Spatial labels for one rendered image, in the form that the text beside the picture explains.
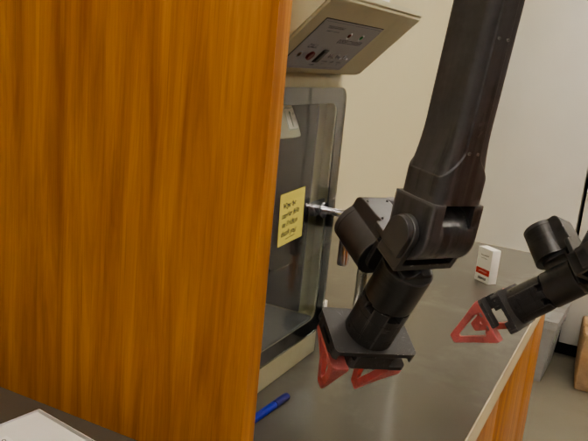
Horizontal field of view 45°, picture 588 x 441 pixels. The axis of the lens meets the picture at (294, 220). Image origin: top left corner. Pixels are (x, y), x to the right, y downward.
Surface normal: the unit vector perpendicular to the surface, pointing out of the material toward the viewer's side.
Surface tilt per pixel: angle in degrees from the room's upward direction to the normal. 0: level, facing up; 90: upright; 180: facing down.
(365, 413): 0
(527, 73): 90
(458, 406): 0
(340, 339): 28
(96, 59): 90
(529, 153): 90
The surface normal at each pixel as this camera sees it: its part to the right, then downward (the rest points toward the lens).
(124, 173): -0.45, 0.16
